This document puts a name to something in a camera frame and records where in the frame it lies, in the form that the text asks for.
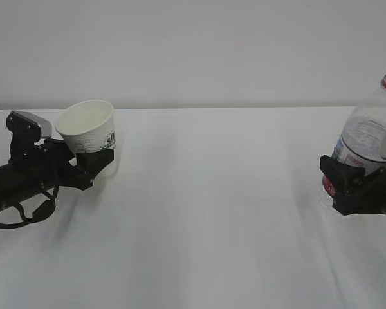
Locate white paper cup green logo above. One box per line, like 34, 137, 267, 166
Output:
54, 99, 118, 178

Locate clear water bottle red label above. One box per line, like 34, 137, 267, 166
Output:
321, 66, 386, 199

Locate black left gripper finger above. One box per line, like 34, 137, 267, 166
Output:
76, 149, 115, 179
41, 138, 68, 151

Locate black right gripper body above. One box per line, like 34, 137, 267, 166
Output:
332, 168, 386, 216

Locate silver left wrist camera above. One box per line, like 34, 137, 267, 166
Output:
6, 111, 53, 142

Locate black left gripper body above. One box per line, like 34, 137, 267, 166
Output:
25, 142, 94, 190

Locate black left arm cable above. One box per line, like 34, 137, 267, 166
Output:
0, 185, 60, 230

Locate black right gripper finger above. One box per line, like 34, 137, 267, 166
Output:
320, 155, 365, 197

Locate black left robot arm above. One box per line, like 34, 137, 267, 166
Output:
0, 138, 115, 229

